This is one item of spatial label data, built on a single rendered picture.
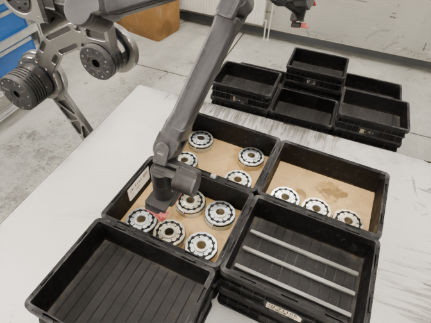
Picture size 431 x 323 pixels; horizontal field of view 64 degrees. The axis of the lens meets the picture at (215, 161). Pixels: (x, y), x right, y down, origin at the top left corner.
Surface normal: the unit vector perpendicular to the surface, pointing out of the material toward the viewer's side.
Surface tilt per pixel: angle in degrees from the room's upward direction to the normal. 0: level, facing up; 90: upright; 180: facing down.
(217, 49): 57
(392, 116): 0
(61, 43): 90
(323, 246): 0
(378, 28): 90
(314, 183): 0
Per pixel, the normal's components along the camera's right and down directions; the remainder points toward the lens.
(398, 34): -0.36, 0.66
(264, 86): 0.04, -0.69
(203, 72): -0.23, 0.19
